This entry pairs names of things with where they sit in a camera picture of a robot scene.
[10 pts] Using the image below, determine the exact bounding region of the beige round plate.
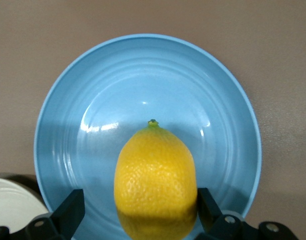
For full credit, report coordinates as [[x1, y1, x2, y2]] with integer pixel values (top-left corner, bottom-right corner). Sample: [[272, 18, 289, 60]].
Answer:
[[0, 176, 50, 233]]

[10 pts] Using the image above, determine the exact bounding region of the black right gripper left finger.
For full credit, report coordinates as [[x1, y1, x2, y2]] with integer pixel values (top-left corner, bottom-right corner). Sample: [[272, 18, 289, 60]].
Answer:
[[25, 189, 86, 240]]

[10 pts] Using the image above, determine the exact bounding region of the yellow lemon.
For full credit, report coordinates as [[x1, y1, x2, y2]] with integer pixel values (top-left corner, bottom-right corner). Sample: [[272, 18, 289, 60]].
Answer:
[[113, 119, 199, 240]]

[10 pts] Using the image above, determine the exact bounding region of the blue round plate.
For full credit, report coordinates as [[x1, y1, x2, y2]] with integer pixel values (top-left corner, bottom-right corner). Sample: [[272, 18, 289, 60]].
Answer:
[[33, 33, 263, 240]]

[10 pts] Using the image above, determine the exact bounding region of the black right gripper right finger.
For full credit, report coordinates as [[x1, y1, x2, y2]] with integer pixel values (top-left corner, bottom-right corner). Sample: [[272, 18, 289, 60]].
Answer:
[[194, 187, 246, 240]]

